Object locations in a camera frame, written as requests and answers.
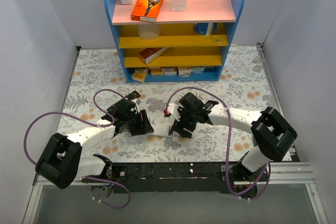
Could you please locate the white remote control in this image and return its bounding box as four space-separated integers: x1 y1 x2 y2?
147 125 174 137

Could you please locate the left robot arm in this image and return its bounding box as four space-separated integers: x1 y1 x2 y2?
35 99 154 189

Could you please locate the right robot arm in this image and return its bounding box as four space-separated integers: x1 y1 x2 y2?
164 92 298 181

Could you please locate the black remote control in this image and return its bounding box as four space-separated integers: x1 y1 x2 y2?
125 90 141 100

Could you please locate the light blue small box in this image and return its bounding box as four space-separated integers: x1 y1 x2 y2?
192 66 205 74

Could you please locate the floral table mat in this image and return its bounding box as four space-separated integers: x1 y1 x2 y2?
57 46 276 162

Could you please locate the yellow small box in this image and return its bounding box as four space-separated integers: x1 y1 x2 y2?
132 67 149 83

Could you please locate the blue shelf unit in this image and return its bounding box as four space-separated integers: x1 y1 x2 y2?
103 0 245 82

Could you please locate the red white long box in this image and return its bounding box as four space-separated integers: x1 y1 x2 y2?
139 47 171 65

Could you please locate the blue white can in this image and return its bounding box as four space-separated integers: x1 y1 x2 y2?
193 23 217 36

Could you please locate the white plastic cup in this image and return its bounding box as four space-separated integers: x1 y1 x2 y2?
137 24 161 40

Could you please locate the orange razor box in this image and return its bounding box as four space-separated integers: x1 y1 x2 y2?
131 0 164 22

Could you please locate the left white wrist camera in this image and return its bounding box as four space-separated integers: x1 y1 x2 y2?
131 99 141 114

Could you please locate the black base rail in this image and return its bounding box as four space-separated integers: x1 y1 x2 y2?
107 162 269 197

